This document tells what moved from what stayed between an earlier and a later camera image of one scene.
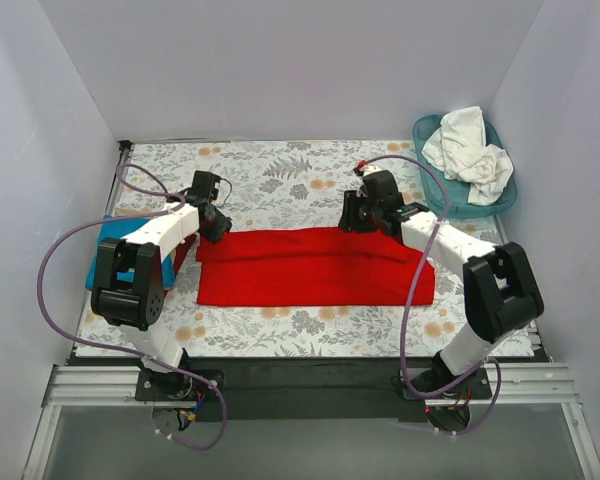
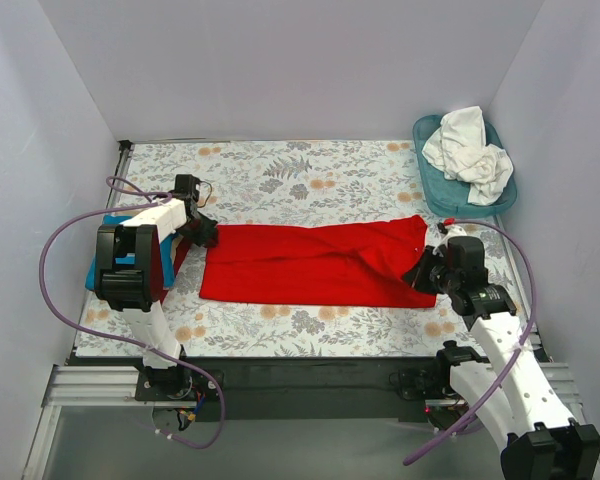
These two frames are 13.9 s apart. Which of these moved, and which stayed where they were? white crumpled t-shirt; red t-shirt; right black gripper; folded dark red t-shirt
Moved: right black gripper
Stayed: red t-shirt; white crumpled t-shirt; folded dark red t-shirt
